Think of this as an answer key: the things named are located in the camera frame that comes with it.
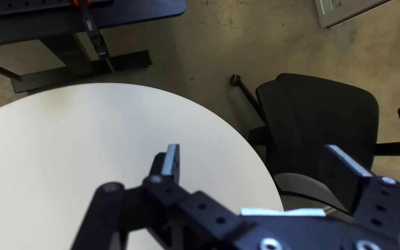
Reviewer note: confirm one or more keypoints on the black desk with frame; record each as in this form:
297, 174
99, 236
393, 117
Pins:
72, 29

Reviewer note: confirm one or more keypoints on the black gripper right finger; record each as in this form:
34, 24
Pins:
348, 172

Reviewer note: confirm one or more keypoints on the black office chair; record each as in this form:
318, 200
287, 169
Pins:
305, 118

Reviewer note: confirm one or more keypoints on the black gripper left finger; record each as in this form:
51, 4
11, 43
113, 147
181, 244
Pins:
166, 165

